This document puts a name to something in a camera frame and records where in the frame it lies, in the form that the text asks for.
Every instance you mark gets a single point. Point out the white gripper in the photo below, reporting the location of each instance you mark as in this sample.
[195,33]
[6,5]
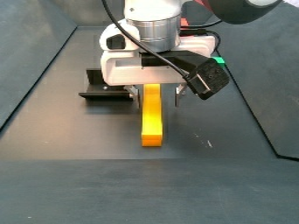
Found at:
[127,65]

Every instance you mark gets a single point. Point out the yellow rectangular bar block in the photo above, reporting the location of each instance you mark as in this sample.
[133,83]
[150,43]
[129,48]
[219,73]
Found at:
[153,116]

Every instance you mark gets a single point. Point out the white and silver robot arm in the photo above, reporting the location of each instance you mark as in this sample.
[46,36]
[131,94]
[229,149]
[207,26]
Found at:
[235,12]

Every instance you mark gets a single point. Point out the red board with slots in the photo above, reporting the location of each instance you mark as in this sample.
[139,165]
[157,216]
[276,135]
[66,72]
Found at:
[185,22]

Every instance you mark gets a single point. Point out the green zigzag block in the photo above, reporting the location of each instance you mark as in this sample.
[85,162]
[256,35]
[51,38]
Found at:
[221,61]

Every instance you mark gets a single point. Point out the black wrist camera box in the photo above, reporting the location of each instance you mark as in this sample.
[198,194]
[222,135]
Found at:
[207,79]

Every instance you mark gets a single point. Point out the black U-shaped bracket holder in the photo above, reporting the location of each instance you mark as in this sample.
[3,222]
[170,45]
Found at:
[101,91]

